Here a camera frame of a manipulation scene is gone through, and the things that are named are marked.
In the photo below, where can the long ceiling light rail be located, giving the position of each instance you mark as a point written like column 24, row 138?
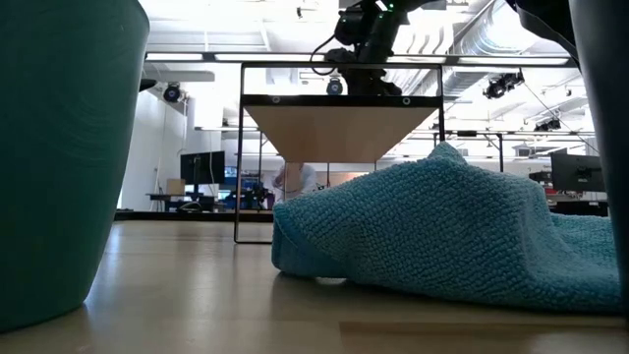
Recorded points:
column 187, row 57

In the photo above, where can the small black ceiling spotlight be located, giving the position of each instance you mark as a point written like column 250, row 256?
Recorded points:
column 548, row 125

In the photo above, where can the black computer monitor on stand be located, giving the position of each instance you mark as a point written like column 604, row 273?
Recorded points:
column 202, row 167

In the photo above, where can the round ceiling-hung black device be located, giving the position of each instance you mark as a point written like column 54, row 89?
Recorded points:
column 334, row 86
column 172, row 92

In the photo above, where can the black ceiling spotlight cluster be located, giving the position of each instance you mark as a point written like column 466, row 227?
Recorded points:
column 501, row 84

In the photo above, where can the dark background desk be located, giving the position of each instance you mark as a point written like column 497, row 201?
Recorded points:
column 187, row 200

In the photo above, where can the blue microfibre towel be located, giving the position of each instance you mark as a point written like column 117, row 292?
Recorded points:
column 442, row 226

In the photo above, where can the dark green plastic cup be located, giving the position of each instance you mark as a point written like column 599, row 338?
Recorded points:
column 59, row 162

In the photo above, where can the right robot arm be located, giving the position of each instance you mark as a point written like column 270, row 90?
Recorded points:
column 368, row 29

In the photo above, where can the cardboard box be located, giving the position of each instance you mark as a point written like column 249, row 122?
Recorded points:
column 175, row 186

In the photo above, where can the person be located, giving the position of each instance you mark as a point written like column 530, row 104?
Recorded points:
column 297, row 179

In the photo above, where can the black computer monitor on arm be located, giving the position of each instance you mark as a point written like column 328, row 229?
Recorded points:
column 575, row 172

